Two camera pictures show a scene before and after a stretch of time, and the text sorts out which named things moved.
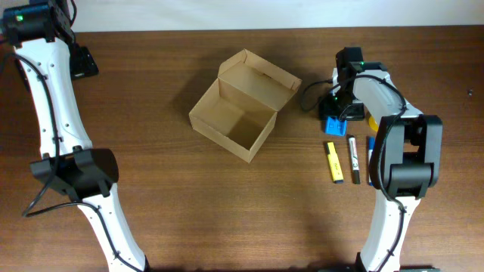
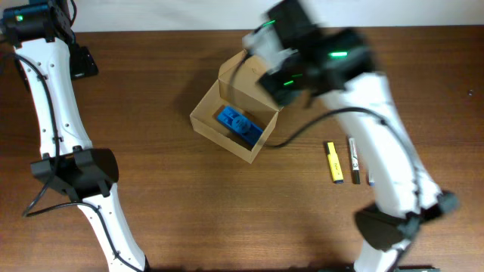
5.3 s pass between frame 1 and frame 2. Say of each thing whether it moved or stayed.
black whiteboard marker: stayed
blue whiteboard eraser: moved
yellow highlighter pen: stayed
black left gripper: stayed
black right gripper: moved
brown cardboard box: stayed
